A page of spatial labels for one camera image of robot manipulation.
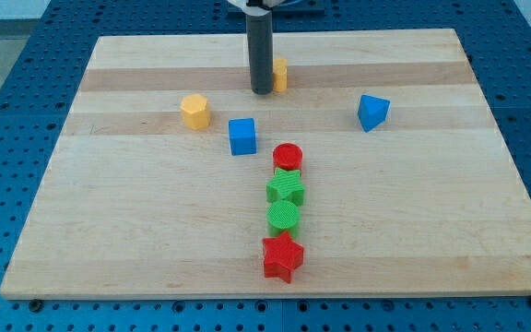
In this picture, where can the yellow heart block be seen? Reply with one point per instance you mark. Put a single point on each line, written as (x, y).
(280, 74)

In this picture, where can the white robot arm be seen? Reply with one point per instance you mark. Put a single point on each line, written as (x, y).
(254, 4)

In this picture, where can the yellow hexagon block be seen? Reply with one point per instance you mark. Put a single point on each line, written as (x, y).
(195, 111)

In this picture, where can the red cylinder block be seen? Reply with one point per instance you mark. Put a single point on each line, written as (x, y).
(287, 156)

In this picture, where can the green star block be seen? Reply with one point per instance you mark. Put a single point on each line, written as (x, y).
(286, 185)

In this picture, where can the blue cube block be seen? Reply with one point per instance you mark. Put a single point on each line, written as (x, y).
(242, 136)

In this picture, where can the green cylinder block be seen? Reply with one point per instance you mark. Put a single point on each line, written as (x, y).
(282, 216)

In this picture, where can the red star block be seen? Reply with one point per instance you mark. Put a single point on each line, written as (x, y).
(282, 256)

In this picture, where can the blue triangle block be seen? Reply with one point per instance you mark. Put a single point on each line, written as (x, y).
(372, 111)

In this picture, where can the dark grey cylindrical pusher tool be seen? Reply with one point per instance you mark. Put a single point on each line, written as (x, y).
(259, 34)

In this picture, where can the light wooden board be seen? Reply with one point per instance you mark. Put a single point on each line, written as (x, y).
(134, 205)

